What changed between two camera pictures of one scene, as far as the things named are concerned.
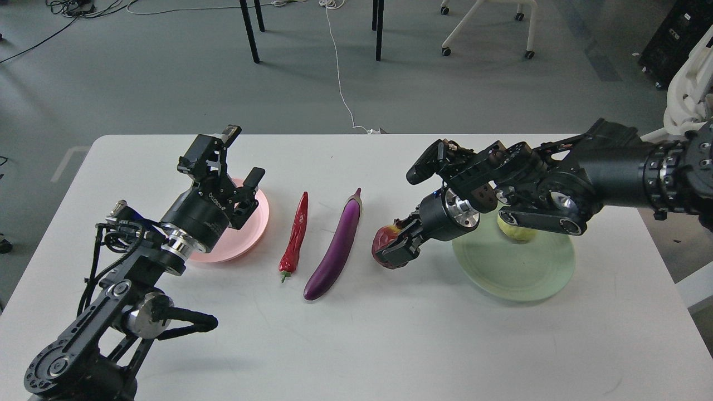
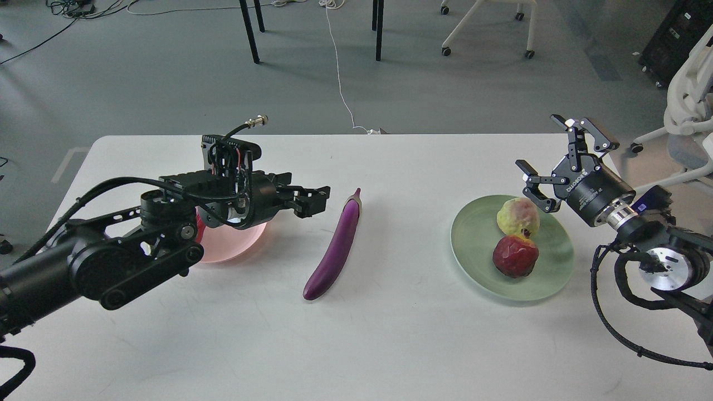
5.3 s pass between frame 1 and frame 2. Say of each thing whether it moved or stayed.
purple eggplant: stayed
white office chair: stayed
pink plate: stayed
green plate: stayed
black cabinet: stayed
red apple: moved
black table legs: stayed
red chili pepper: moved
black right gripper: moved
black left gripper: moved
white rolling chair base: stayed
